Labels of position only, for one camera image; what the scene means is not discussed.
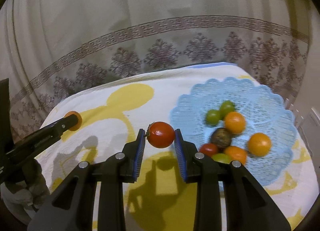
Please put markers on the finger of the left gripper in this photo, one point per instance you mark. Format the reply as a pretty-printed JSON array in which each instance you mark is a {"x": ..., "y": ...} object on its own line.
[{"x": 34, "y": 144}]

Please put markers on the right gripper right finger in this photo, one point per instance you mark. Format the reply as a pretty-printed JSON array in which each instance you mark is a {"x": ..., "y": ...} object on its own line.
[{"x": 248, "y": 205}]

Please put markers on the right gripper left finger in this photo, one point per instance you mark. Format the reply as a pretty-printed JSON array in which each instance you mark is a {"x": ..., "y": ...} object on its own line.
[{"x": 91, "y": 187}]

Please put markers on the small orange tomato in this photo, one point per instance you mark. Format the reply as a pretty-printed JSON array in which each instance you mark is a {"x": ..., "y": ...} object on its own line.
[{"x": 74, "y": 120}]

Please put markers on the green tomato with stem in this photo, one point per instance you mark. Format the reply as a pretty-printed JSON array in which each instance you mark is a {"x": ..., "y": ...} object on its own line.
[{"x": 222, "y": 158}]

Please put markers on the large orange mandarin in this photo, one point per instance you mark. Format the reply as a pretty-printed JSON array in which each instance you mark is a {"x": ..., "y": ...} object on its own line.
[{"x": 236, "y": 154}]

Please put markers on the large orange tomato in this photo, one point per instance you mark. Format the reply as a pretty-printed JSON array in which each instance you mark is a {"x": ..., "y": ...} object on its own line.
[{"x": 259, "y": 144}]

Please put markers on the small red tomato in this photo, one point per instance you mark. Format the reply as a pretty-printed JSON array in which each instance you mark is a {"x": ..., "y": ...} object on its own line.
[{"x": 209, "y": 149}]

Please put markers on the dark brown avocado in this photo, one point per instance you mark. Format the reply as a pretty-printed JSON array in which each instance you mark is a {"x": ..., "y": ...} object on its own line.
[{"x": 221, "y": 137}]

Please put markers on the light blue lattice basket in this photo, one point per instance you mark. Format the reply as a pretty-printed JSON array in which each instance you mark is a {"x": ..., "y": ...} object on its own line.
[{"x": 263, "y": 111}]

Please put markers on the small green tomato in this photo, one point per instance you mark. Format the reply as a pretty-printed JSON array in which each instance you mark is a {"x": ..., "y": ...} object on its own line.
[{"x": 213, "y": 117}]

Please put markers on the large green tomato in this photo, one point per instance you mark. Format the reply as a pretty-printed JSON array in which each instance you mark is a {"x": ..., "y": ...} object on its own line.
[{"x": 226, "y": 107}]

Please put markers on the red cherry tomato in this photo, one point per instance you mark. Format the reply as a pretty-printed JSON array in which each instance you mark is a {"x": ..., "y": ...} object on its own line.
[{"x": 160, "y": 134}]

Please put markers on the white wifi router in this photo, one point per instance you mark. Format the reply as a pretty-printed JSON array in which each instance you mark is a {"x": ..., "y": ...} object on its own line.
[{"x": 289, "y": 105}]

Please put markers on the patterned beige curtain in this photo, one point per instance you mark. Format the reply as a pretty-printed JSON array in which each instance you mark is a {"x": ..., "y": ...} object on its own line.
[{"x": 52, "y": 49}]

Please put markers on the white wall panel box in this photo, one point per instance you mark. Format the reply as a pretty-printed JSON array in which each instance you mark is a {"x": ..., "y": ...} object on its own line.
[{"x": 309, "y": 130}]

